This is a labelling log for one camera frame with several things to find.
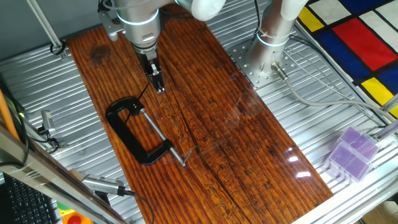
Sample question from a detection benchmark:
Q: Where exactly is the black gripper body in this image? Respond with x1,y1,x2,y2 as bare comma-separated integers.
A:
136,48,162,80

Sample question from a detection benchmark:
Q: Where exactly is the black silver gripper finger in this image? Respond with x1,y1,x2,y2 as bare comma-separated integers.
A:
147,72,158,91
154,70,165,94

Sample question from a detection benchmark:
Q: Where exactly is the long thin black clock hand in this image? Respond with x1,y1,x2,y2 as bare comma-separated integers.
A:
136,82,150,106

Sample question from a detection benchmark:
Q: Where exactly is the short thin black clock hand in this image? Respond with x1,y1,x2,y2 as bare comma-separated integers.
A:
124,106,137,124

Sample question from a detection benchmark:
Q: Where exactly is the black metal C-clamp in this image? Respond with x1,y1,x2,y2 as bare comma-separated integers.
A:
104,96,193,167

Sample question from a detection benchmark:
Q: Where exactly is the glossy brown wood-grain board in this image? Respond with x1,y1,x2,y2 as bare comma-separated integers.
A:
66,2,334,224

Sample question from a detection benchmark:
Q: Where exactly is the aluminium rod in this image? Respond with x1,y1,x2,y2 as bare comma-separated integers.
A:
26,0,68,60

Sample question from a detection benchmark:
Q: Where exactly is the grey metal clamp tool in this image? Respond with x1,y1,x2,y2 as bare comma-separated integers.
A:
94,190,112,207

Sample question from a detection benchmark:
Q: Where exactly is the orange pole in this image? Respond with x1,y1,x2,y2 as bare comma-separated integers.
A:
0,88,20,141

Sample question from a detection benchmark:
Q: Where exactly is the red button on orange box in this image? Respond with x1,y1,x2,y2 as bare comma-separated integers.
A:
60,208,94,224

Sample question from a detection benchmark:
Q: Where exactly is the black keyboard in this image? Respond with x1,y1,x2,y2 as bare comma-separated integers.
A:
2,174,60,224

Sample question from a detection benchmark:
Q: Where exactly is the red blue yellow checked cloth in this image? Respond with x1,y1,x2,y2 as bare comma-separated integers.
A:
295,0,398,119

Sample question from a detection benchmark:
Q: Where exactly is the clear box with purple contents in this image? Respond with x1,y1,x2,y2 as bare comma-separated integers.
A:
325,142,374,184
338,126,382,161

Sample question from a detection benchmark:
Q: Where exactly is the silver perforated robot base plate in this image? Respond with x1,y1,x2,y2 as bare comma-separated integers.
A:
228,39,299,91

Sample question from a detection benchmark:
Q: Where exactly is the small grey camera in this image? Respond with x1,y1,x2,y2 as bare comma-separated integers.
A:
40,109,57,136

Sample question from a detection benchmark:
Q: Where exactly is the ribbed silver camera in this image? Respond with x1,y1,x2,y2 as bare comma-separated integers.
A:
81,174,126,197

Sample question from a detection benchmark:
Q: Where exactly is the black base cable bundle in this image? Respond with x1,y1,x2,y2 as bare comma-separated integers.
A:
253,0,262,35

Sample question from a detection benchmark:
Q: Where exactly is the aluminium frame beam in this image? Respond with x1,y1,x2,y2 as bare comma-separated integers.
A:
0,123,128,224

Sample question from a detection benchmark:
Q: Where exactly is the grey cable with metal connector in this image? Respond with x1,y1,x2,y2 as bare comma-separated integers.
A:
270,61,398,123

